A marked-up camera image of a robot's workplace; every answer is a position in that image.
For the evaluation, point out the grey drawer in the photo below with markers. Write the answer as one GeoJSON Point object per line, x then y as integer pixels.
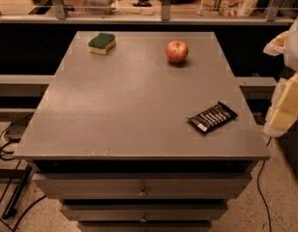
{"type": "Point", "coordinates": [154, 212]}
{"type": "Point", "coordinates": [160, 186]}
{"type": "Point", "coordinates": [144, 227]}

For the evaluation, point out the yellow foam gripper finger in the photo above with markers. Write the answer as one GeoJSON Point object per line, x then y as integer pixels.
{"type": "Point", "coordinates": [283, 112]}
{"type": "Point", "coordinates": [277, 45]}

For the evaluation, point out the grey power box on floor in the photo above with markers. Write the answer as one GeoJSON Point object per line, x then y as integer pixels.
{"type": "Point", "coordinates": [17, 128]}

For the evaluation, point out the grey middle drawer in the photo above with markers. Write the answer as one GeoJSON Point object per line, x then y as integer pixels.
{"type": "Point", "coordinates": [154, 212]}

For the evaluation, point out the colourful snack bag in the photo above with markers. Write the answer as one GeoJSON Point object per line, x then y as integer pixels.
{"type": "Point", "coordinates": [231, 8]}

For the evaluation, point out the green and yellow sponge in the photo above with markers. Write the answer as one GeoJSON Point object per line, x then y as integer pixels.
{"type": "Point", "coordinates": [102, 43]}

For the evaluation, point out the black rxbar chocolate wrapper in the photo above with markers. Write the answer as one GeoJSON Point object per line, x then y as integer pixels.
{"type": "Point", "coordinates": [213, 117]}

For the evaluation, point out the black metal stand leg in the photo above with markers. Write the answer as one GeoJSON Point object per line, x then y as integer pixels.
{"type": "Point", "coordinates": [22, 176]}

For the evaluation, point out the metal top drawer knob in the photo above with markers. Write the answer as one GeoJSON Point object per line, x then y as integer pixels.
{"type": "Point", "coordinates": [143, 192]}

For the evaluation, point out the grey bottom drawer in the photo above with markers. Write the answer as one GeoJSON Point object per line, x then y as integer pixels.
{"type": "Point", "coordinates": [144, 227]}

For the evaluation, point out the metal middle drawer knob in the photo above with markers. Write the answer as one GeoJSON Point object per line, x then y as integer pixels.
{"type": "Point", "coordinates": [143, 218]}

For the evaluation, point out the metal drawer knob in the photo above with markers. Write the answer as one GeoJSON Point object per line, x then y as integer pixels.
{"type": "Point", "coordinates": [143, 218]}
{"type": "Point", "coordinates": [143, 192]}

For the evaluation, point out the red apple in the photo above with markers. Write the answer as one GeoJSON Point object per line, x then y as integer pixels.
{"type": "Point", "coordinates": [177, 51]}

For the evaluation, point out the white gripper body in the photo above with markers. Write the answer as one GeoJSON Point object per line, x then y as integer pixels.
{"type": "Point", "coordinates": [295, 50]}

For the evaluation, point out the grey top drawer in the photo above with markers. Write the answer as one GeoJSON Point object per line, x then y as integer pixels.
{"type": "Point", "coordinates": [160, 186]}

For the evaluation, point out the grey metal rail frame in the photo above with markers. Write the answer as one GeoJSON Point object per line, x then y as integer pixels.
{"type": "Point", "coordinates": [141, 12]}

